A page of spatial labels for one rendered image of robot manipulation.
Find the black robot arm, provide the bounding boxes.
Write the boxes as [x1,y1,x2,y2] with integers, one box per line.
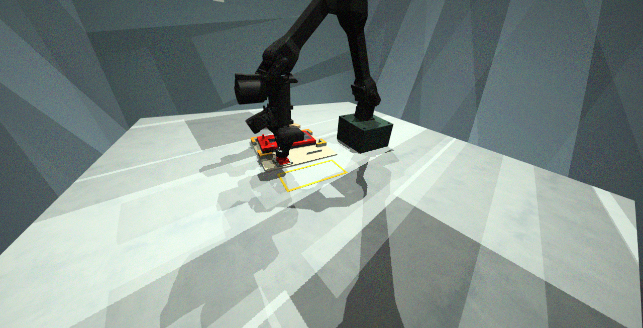
[234,0,381,134]

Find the black tyre with grey wheel rim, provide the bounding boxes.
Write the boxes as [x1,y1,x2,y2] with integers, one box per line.
[275,147,289,158]

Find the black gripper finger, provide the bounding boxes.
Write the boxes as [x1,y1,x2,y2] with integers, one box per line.
[267,126,281,147]
[281,143,293,156]

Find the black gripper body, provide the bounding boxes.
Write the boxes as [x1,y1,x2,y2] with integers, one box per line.
[267,101,304,144]

